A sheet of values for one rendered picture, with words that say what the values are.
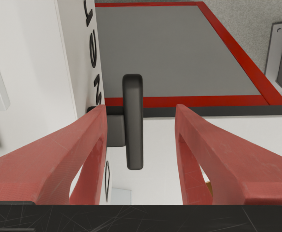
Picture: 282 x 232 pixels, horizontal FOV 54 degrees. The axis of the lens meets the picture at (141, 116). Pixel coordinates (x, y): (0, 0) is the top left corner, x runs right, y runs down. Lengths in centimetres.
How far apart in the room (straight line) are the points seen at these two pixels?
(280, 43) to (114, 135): 110
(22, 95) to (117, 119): 12
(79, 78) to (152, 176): 29
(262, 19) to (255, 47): 11
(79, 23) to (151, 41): 48
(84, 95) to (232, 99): 30
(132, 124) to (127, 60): 38
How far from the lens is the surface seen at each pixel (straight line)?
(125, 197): 44
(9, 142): 31
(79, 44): 17
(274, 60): 126
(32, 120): 28
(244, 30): 118
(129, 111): 17
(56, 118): 16
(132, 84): 16
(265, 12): 119
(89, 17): 20
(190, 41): 65
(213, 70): 53
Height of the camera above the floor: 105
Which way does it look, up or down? 55 degrees down
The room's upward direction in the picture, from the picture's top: 178 degrees clockwise
